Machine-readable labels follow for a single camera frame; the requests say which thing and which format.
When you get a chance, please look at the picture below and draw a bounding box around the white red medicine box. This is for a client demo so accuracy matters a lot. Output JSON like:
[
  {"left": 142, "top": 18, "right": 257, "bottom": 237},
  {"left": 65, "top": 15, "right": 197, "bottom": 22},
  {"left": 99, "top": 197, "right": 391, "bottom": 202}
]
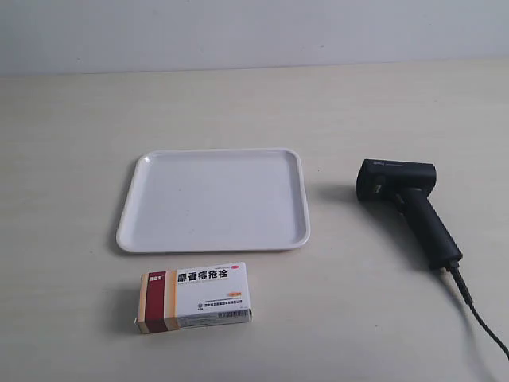
[{"left": 134, "top": 262, "right": 252, "bottom": 334}]

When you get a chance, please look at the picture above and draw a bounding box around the black handheld barcode scanner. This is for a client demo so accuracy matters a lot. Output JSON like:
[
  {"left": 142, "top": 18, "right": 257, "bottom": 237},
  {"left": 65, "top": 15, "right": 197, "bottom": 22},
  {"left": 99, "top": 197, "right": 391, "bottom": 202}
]
[{"left": 356, "top": 158, "right": 463, "bottom": 271}]

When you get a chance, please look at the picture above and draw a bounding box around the white plastic tray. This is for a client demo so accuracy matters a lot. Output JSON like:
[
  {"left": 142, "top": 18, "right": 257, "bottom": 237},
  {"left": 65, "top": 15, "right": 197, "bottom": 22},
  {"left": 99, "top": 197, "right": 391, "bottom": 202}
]
[{"left": 116, "top": 148, "right": 311, "bottom": 254}]

